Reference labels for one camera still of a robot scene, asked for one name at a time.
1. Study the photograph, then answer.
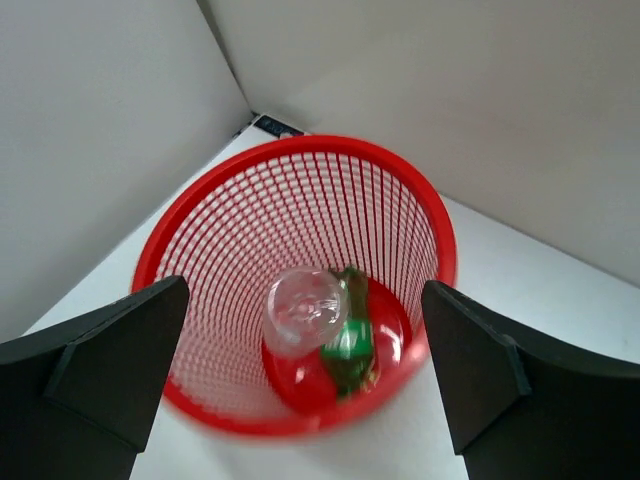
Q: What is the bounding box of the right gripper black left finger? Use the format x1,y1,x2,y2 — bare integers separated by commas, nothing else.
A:
1,276,189,479

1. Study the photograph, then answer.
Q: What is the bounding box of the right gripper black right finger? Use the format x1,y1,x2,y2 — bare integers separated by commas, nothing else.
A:
421,280,639,479

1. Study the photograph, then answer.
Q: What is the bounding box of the clear plastic bottle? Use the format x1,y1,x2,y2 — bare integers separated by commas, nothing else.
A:
262,266,349,359

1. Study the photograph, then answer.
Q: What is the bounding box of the crushed green plastic bottle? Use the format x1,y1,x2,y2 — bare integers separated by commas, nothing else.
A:
320,266,376,398

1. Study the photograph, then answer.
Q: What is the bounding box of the red mesh plastic basket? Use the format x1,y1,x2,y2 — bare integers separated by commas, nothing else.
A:
132,135,457,439

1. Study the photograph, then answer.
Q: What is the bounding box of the left blue corner sticker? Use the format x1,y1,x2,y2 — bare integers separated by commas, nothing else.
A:
252,114,305,139

